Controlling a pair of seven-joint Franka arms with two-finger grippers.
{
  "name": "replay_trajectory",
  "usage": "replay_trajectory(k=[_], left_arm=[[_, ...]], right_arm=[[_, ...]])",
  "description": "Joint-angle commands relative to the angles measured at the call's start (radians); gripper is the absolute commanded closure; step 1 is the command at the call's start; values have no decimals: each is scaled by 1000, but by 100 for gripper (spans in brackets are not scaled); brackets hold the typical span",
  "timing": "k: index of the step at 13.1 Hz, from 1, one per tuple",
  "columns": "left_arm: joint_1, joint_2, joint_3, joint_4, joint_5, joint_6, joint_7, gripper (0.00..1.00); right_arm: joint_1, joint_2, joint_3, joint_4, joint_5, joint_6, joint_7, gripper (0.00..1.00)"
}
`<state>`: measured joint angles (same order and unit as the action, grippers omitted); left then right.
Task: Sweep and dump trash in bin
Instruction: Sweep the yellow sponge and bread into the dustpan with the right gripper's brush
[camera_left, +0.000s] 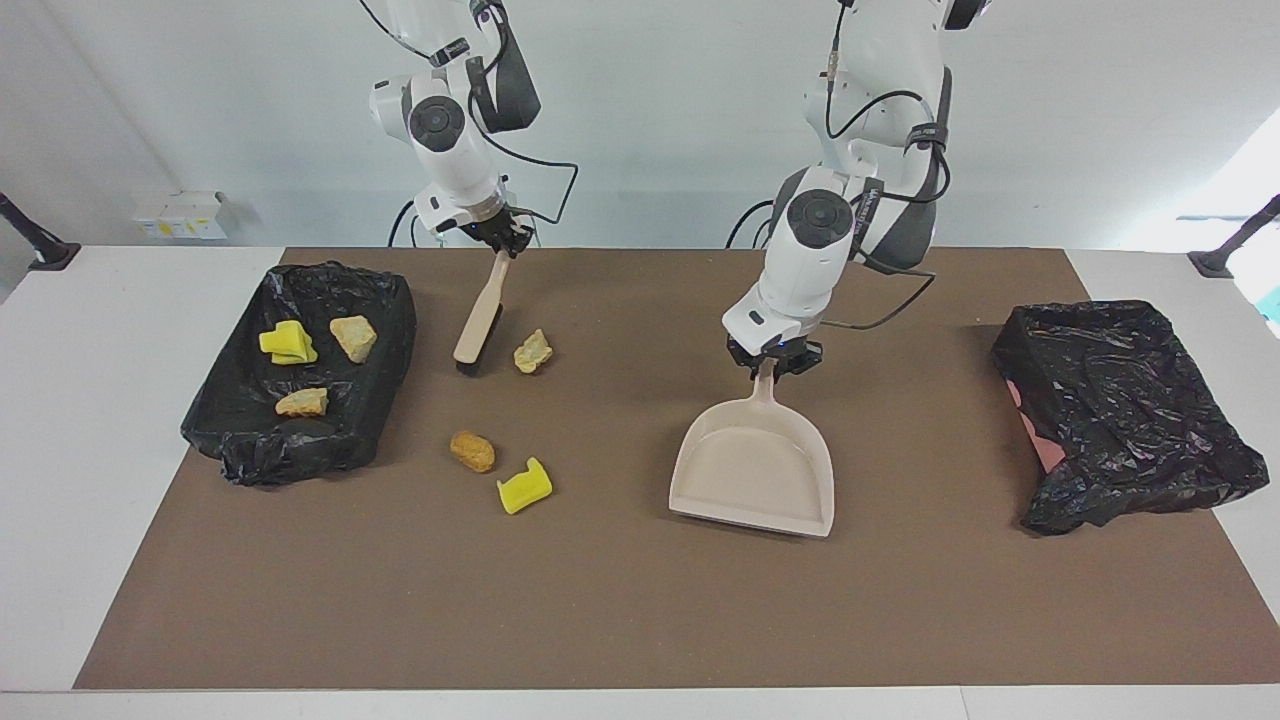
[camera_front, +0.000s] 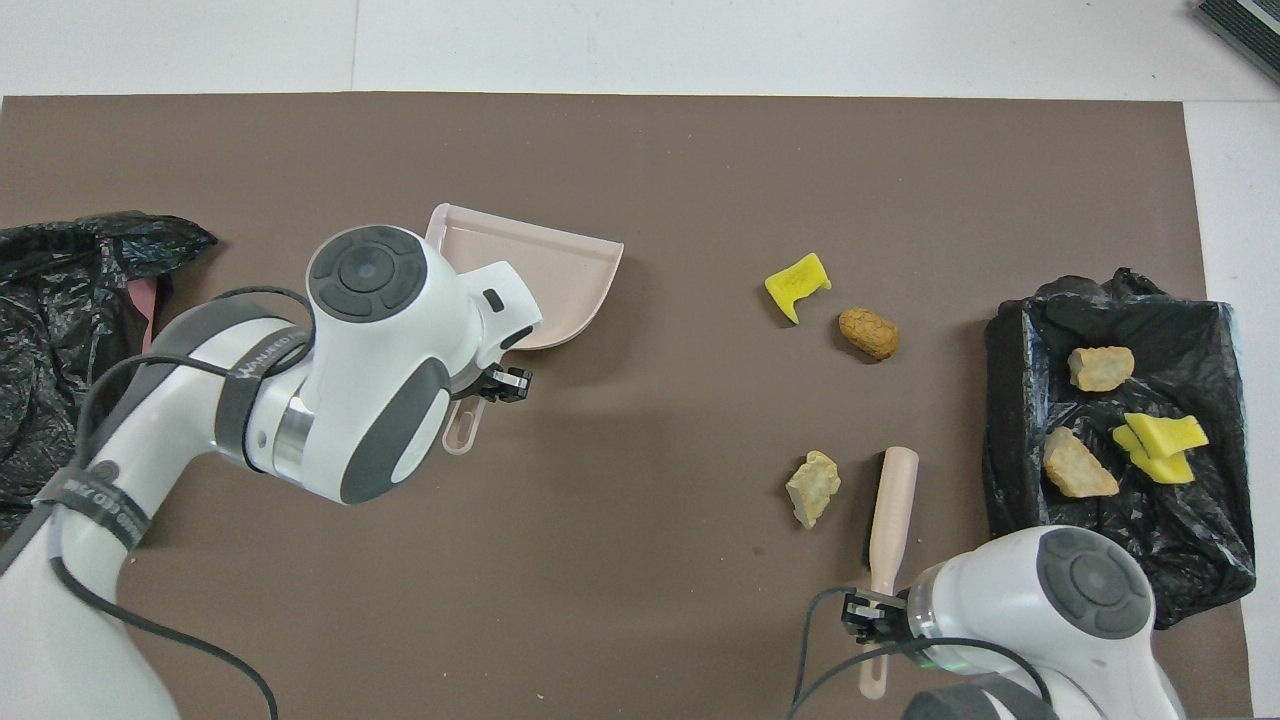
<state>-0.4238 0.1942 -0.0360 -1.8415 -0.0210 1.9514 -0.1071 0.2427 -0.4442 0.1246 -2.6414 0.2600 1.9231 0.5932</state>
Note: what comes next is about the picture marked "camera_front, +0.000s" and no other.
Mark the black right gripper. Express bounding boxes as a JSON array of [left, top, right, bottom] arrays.
[[842, 588, 913, 647]]

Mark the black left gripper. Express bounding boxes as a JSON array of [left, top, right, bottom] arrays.
[[478, 362, 532, 404]]

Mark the beige plastic dustpan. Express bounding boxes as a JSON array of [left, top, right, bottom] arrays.
[[424, 203, 625, 457]]

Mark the pale beige toy pastry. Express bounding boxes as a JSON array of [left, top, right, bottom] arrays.
[[785, 450, 842, 530]]

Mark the striped orange bread roll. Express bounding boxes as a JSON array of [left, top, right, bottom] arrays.
[[1042, 427, 1120, 499], [1067, 345, 1137, 393]]

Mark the brown scaly toy bread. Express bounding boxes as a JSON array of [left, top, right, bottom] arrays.
[[838, 307, 900, 362]]

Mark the yellow sponge piece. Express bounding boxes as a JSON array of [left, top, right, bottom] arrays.
[[1112, 425, 1197, 487], [764, 252, 833, 325], [1124, 412, 1210, 457]]

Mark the right black bag bin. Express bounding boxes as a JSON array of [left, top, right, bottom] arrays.
[[982, 267, 1258, 630]]

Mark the pink plastic bin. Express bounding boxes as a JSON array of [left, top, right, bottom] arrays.
[[128, 278, 159, 351]]

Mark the black trash bag with pink bin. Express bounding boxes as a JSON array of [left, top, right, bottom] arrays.
[[0, 211, 219, 533]]

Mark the brown table mat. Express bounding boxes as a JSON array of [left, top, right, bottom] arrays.
[[0, 93, 1253, 720]]

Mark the dark grey ribbed device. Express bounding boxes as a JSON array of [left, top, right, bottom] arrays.
[[1194, 0, 1280, 83]]

